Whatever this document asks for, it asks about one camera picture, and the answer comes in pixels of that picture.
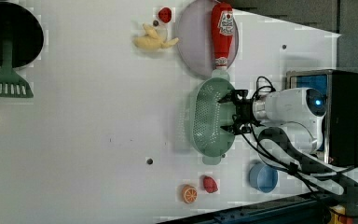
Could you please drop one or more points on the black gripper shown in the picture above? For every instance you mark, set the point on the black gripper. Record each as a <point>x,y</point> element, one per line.
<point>244,115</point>

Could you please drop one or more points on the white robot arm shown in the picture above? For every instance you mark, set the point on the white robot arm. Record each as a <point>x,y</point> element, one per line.
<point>287,126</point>

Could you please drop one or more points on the blue plastic cup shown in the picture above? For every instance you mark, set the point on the blue plastic cup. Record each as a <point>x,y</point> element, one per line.
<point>263,178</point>

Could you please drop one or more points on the red toy fruit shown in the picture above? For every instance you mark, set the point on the red toy fruit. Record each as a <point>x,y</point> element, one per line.
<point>209,184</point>

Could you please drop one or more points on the grey round plate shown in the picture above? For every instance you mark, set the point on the grey round plate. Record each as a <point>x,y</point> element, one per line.
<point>195,38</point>

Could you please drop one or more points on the orange slice toy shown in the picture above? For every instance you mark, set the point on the orange slice toy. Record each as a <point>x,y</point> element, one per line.
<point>189,194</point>

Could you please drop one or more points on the red ketchup bottle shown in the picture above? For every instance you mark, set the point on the red ketchup bottle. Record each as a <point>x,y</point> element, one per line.
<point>222,28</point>

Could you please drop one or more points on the yellow banana peel toy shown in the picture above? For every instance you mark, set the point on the yellow banana peel toy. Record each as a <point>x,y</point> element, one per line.
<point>151,40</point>

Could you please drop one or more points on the silver toaster oven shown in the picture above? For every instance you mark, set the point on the silver toaster oven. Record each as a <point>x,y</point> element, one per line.
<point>340,125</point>

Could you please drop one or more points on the red toy strawberry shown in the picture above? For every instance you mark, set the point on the red toy strawberry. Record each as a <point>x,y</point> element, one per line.
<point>165,15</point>

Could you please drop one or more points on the green slotted spatula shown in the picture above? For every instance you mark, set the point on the green slotted spatula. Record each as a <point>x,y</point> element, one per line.
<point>12,85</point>

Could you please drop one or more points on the black frying pan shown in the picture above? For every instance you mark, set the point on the black frying pan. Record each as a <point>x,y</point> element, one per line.
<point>23,30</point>

